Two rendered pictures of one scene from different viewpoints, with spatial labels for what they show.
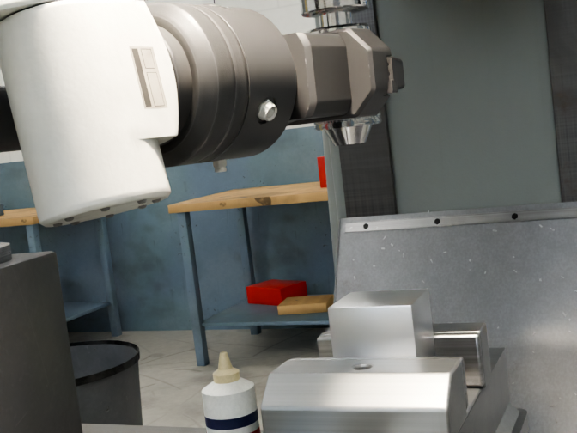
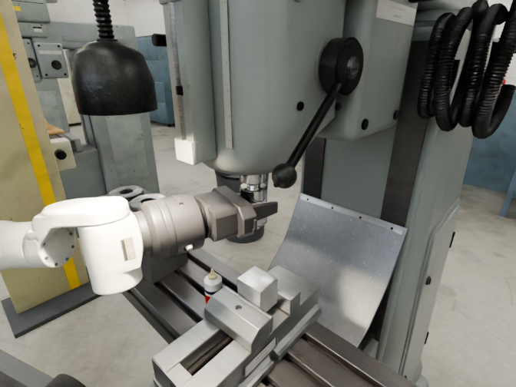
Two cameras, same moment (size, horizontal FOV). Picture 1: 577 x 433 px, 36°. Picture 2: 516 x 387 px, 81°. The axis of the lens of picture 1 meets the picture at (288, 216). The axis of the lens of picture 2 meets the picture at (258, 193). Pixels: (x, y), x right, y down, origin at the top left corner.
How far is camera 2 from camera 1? 0.37 m
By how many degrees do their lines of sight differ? 25
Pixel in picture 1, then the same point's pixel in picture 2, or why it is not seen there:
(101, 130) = (104, 272)
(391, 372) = (243, 318)
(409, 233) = (321, 208)
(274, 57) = (193, 229)
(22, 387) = not seen: hidden behind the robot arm
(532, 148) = (374, 194)
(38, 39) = (83, 238)
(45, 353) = not seen: hidden behind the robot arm
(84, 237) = not seen: hidden behind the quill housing
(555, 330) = (358, 267)
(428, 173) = (334, 188)
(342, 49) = (234, 215)
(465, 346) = (286, 301)
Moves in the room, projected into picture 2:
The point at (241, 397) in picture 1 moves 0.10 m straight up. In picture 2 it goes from (213, 286) to (211, 247)
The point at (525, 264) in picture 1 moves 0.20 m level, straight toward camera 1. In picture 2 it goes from (357, 237) to (329, 279)
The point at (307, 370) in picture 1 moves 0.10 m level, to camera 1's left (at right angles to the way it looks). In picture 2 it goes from (222, 300) to (176, 289)
